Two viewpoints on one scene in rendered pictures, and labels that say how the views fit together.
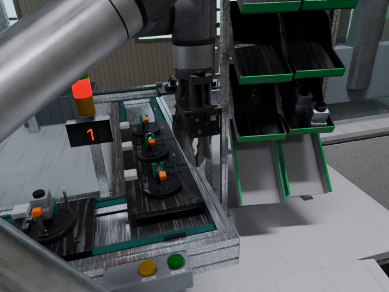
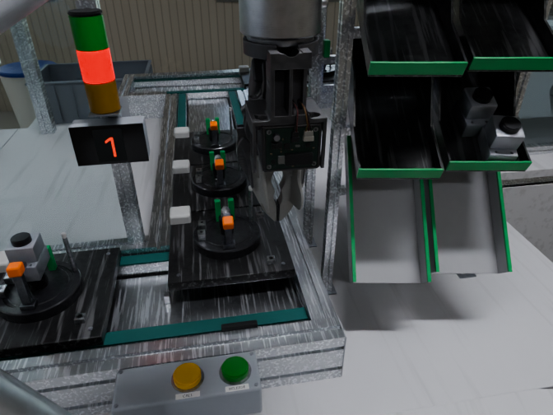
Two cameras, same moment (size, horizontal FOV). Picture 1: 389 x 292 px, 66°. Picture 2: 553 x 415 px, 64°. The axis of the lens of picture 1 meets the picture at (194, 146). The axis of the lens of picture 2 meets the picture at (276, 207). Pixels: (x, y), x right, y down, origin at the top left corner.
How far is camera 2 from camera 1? 0.12 m
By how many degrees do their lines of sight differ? 6
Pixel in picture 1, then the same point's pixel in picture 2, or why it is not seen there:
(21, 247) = not seen: outside the picture
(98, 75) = (156, 50)
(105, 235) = (130, 311)
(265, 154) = (404, 199)
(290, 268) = (427, 393)
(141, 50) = (225, 13)
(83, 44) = not seen: outside the picture
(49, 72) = not seen: outside the picture
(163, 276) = (211, 393)
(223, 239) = (318, 338)
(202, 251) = (281, 354)
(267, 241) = (392, 343)
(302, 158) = (466, 211)
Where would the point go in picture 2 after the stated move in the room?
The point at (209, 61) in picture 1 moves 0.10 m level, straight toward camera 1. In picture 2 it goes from (308, 24) to (299, 49)
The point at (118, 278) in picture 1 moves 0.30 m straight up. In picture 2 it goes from (139, 389) to (93, 213)
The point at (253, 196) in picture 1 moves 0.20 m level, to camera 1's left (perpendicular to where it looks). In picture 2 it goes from (375, 268) to (263, 264)
